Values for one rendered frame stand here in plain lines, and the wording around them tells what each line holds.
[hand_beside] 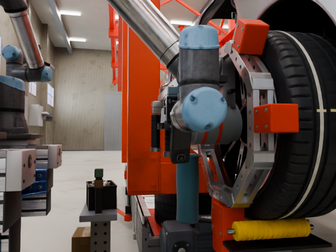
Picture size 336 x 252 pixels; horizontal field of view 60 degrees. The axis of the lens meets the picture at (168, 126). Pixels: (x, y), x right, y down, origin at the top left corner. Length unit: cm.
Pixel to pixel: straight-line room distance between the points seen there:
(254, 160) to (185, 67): 37
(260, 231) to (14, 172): 71
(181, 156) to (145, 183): 78
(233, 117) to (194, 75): 50
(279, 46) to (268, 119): 25
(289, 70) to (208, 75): 36
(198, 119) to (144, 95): 100
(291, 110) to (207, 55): 30
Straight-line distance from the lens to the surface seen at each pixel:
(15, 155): 74
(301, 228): 107
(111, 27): 738
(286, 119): 75
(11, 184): 74
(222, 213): 103
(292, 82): 83
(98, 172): 139
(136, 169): 145
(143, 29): 69
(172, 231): 133
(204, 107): 49
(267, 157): 83
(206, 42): 54
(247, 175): 85
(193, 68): 53
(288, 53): 88
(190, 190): 112
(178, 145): 69
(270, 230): 101
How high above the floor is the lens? 80
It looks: 2 degrees up
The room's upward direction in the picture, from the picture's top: straight up
